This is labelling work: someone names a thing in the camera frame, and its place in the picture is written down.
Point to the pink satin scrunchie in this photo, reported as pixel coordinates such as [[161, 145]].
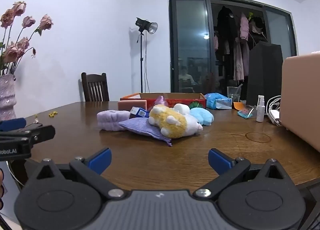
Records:
[[160, 100]]

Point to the blue wipes packet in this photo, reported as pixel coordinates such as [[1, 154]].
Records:
[[211, 98]]

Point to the purple glitter vase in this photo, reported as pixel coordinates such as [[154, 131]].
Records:
[[7, 95]]

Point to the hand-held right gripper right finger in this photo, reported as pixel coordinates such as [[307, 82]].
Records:
[[219, 161]]

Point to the light blue plush toy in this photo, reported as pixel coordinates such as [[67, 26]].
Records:
[[203, 116]]

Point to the dried pink roses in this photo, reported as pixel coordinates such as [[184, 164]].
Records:
[[46, 22]]

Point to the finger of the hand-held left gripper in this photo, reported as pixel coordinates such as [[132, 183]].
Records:
[[13, 123], [42, 132]]

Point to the pale pink box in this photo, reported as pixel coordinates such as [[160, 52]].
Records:
[[300, 95]]

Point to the dark wooden chair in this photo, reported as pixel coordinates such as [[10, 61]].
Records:
[[86, 87]]

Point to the pink hanging jacket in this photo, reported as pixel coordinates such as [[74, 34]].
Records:
[[244, 26]]

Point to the sliding glass door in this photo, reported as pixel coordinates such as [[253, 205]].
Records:
[[190, 45]]

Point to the yellow and white plush toy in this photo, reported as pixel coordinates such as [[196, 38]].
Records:
[[170, 122]]

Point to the small blue box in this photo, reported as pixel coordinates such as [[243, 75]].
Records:
[[140, 112]]

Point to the person's left hand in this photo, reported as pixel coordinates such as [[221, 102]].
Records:
[[1, 190]]

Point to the pink long hanging garment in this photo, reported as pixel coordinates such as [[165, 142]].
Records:
[[238, 62]]

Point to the white spray bottle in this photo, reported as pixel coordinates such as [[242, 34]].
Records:
[[260, 113]]

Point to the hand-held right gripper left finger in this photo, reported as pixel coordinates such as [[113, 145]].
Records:
[[101, 160]]

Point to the small teal packet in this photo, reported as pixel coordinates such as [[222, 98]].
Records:
[[246, 114]]

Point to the black upright panel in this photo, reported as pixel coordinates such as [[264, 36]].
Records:
[[262, 75]]

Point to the printed cardboard box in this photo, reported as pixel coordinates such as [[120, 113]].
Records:
[[180, 102]]

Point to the black hanging coat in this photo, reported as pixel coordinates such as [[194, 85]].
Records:
[[226, 32]]

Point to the small yellow pieces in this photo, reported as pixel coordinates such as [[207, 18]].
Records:
[[53, 113]]

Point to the lavender fluffy headband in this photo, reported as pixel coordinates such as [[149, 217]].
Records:
[[110, 120]]

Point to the purple cloth pouch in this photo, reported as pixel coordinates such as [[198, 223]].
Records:
[[140, 126]]

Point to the pink sponge block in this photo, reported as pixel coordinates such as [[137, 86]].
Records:
[[130, 105]]

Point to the orange packet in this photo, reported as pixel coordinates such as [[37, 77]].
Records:
[[238, 106]]

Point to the studio light on stand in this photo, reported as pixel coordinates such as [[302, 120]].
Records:
[[143, 23]]

